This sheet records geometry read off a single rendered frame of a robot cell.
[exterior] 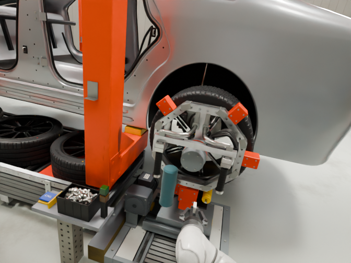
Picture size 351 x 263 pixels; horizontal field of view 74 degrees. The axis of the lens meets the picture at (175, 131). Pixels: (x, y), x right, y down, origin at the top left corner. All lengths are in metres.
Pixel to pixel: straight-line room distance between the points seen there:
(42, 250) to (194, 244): 1.34
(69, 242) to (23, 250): 0.40
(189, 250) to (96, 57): 0.95
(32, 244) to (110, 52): 1.43
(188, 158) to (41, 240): 1.26
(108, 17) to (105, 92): 0.35
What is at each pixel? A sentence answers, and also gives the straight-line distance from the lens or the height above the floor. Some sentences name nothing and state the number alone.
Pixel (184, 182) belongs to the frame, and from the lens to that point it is 1.51.
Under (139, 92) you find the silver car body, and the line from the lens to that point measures 1.78.
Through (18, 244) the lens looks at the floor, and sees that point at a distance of 2.07.
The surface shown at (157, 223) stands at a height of 0.15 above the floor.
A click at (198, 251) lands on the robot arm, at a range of 0.85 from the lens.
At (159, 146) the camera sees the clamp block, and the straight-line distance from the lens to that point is 1.17.
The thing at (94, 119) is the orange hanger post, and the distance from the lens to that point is 1.35.
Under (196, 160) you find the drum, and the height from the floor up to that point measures 0.86.
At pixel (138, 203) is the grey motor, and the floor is 0.35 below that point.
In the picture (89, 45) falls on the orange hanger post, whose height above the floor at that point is 1.36.
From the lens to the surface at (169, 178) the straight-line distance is 1.36.
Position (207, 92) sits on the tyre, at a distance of 1.36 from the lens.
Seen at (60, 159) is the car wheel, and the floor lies 0.50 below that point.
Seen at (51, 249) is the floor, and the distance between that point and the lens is 1.98.
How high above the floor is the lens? 1.47
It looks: 23 degrees down
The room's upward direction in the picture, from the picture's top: 8 degrees clockwise
